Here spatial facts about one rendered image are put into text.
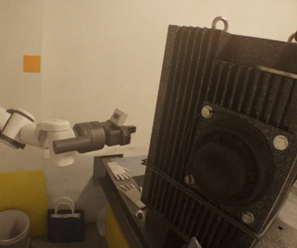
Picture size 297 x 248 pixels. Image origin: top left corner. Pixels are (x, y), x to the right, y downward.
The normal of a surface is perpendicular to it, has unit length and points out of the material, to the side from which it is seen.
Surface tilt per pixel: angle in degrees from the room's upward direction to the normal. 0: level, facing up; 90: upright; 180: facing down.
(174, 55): 90
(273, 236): 0
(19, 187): 87
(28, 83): 90
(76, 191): 90
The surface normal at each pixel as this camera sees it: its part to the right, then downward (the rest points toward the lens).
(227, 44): 0.64, 0.36
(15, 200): 0.45, 0.32
